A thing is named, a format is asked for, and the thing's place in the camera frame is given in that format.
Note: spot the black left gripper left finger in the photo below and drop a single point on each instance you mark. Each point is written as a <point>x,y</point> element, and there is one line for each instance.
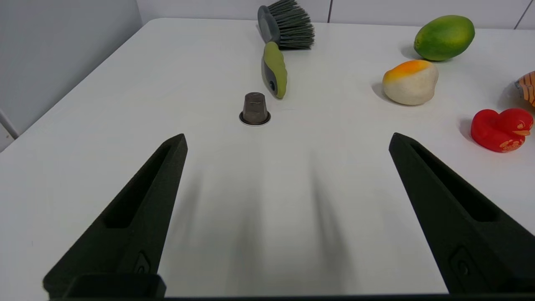
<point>125,225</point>

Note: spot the green lime fruit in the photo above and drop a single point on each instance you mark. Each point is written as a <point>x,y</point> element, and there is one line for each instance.
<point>444,37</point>

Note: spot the orange cookie snack bag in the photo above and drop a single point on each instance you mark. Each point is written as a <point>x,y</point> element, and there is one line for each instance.
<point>528,88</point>

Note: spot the red rubber duck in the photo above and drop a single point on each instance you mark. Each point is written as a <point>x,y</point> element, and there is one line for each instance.
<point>497,129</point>

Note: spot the dark grey coffee capsule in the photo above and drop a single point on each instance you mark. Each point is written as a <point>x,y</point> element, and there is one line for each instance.
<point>255,109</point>

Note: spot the white and orange mango toy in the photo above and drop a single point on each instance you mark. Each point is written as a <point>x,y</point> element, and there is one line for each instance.
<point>410,83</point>

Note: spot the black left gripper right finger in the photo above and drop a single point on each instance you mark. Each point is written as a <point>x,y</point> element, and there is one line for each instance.
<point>468,238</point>

